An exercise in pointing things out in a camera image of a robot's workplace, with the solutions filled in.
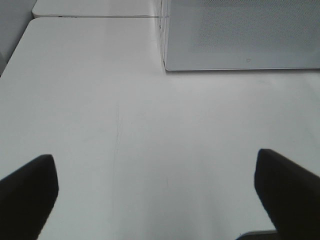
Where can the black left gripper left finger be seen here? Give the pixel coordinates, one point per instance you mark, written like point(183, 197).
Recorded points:
point(27, 197)

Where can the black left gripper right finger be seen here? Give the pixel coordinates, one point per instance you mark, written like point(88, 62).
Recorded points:
point(290, 194)

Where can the white microwave door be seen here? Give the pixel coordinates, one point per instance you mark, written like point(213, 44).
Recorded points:
point(243, 34)

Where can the white microwave oven body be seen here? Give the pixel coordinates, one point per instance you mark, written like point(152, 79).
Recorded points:
point(163, 11)

